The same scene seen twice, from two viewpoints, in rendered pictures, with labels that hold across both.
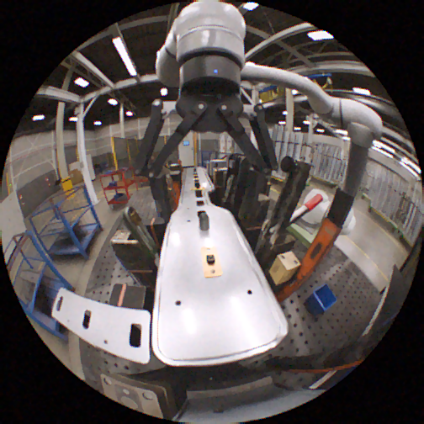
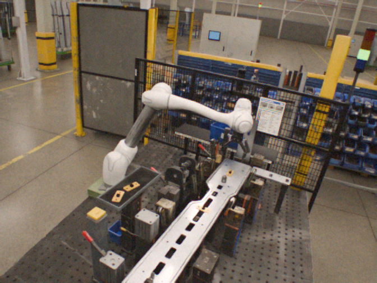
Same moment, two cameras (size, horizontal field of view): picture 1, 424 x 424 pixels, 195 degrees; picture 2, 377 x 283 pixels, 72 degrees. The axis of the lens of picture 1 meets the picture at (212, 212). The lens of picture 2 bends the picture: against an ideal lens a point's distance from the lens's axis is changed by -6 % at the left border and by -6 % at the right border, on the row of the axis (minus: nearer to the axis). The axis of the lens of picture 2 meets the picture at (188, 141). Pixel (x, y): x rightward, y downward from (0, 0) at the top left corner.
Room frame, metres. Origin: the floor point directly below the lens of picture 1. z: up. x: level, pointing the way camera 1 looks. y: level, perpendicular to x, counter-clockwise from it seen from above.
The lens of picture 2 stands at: (1.75, 0.65, 2.02)
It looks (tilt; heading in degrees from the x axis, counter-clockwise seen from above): 26 degrees down; 213
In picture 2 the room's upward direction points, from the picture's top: 7 degrees clockwise
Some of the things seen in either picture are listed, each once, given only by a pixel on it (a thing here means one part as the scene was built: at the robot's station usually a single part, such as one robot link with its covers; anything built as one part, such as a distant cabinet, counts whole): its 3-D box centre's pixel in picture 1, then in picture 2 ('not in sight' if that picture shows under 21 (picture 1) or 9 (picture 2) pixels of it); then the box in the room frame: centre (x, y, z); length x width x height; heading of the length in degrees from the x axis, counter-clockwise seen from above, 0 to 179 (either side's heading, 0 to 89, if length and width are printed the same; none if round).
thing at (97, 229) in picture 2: not in sight; (99, 249); (1.17, -0.18, 0.92); 0.08 x 0.08 x 0.44; 9
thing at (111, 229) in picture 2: not in sight; (119, 233); (0.91, -0.33, 0.74); 0.11 x 0.10 x 0.09; 9
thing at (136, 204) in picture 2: not in sight; (130, 219); (0.91, -0.22, 0.92); 0.10 x 0.08 x 0.45; 9
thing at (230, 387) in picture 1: (223, 376); (238, 174); (-0.09, -0.03, 0.85); 0.12 x 0.03 x 0.30; 99
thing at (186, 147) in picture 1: (185, 146); not in sight; (7.34, 1.49, 1.22); 0.80 x 0.54 x 2.45; 107
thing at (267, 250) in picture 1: (262, 274); (206, 179); (0.19, -0.16, 0.88); 0.07 x 0.06 x 0.35; 99
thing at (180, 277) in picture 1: (196, 188); (202, 211); (0.65, 0.09, 1.00); 1.38 x 0.22 x 0.02; 9
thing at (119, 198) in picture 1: (121, 188); not in sight; (2.38, 2.16, 0.49); 0.81 x 0.47 x 0.97; 91
